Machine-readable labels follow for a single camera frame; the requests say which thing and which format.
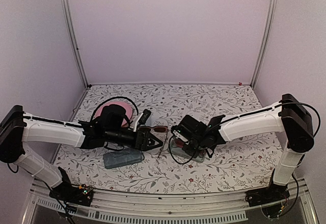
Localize right aluminium frame post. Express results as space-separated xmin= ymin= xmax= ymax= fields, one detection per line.
xmin=250 ymin=0 xmax=277 ymax=90

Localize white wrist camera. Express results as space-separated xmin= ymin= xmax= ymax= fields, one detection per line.
xmin=132 ymin=109 xmax=151 ymax=132
xmin=171 ymin=126 xmax=182 ymax=139

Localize black cable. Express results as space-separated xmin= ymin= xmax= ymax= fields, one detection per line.
xmin=168 ymin=137 xmax=214 ymax=165
xmin=90 ymin=96 xmax=140 ymax=123

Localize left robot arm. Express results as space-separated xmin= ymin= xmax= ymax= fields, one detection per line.
xmin=1 ymin=104 xmax=164 ymax=201

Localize grey glasses case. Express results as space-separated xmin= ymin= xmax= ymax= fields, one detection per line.
xmin=169 ymin=136 xmax=206 ymax=163

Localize left black cable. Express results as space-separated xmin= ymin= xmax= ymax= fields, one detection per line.
xmin=90 ymin=96 xmax=140 ymax=123

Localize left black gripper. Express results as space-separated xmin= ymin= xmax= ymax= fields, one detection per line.
xmin=105 ymin=128 xmax=164 ymax=151

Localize brown sunglasses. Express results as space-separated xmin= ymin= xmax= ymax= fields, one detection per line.
xmin=140 ymin=126 xmax=169 ymax=158

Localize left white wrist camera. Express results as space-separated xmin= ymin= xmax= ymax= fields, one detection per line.
xmin=132 ymin=109 xmax=151 ymax=132

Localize pink sunglasses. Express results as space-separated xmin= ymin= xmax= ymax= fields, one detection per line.
xmin=174 ymin=141 xmax=184 ymax=148

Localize front aluminium rail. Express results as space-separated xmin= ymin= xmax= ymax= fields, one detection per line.
xmin=22 ymin=179 xmax=320 ymax=223

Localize aluminium frame post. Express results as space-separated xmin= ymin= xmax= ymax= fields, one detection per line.
xmin=250 ymin=0 xmax=277 ymax=90
xmin=61 ymin=0 xmax=89 ymax=89

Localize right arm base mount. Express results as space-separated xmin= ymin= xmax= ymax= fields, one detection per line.
xmin=245 ymin=170 xmax=290 ymax=219

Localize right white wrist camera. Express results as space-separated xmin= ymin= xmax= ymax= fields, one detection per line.
xmin=171 ymin=126 xmax=182 ymax=139

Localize left aluminium frame post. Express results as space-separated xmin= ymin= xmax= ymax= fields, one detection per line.
xmin=61 ymin=0 xmax=89 ymax=89

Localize right black cable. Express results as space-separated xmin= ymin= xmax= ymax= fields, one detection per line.
xmin=168 ymin=137 xmax=214 ymax=165

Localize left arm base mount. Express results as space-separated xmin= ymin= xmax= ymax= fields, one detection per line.
xmin=49 ymin=167 xmax=94 ymax=207

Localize pink plate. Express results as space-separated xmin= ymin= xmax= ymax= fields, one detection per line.
xmin=95 ymin=101 xmax=134 ymax=127

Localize blue glasses case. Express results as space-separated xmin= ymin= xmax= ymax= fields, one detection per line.
xmin=103 ymin=148 xmax=144 ymax=169

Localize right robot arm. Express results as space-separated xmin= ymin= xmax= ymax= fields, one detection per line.
xmin=172 ymin=94 xmax=319 ymax=202

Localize small blue cleaning cloth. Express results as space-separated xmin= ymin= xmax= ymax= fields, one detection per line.
xmin=145 ymin=113 xmax=154 ymax=127

